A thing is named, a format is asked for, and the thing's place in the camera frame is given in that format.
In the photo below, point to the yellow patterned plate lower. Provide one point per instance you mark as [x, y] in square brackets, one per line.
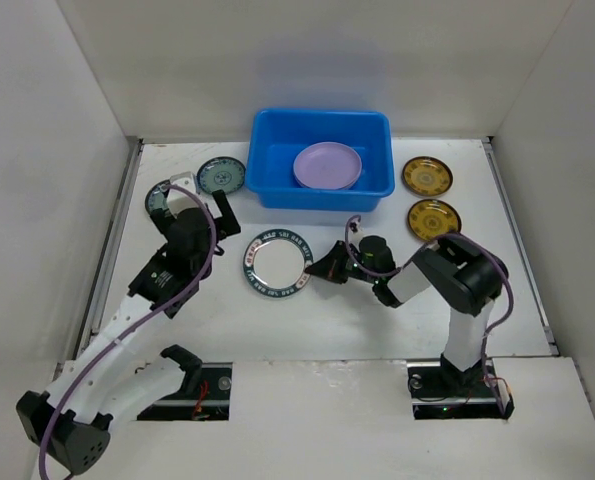
[429, 218]

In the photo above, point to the white plate dark lettered rim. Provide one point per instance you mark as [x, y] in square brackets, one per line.
[275, 261]

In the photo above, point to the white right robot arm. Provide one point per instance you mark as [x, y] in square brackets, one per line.
[466, 276]

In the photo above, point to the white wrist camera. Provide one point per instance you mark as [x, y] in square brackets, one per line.
[183, 193]
[355, 232]

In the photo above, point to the teal patterned plate near bin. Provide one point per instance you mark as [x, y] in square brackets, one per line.
[221, 173]

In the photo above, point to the yellow patterned plate upper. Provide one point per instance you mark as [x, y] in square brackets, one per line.
[427, 176]

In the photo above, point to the purple plate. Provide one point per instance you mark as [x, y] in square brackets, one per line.
[327, 166]

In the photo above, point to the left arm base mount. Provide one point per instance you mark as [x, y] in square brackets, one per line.
[203, 395]

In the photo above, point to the teal patterned plate far left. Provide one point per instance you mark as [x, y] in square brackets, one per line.
[156, 200]

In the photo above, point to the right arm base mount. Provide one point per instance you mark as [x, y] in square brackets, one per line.
[439, 391]

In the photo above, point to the yellow patterned plate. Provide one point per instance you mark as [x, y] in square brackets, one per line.
[429, 218]
[427, 176]

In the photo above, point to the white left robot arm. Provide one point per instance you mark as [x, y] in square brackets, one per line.
[73, 419]

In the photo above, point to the blue plastic bin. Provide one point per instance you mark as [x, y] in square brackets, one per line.
[279, 134]

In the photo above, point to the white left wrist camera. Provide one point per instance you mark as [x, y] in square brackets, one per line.
[183, 193]

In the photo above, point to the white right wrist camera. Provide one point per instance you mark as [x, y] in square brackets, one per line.
[355, 232]

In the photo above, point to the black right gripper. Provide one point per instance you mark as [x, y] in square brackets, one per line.
[345, 267]

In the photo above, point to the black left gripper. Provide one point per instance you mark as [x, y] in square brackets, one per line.
[226, 224]

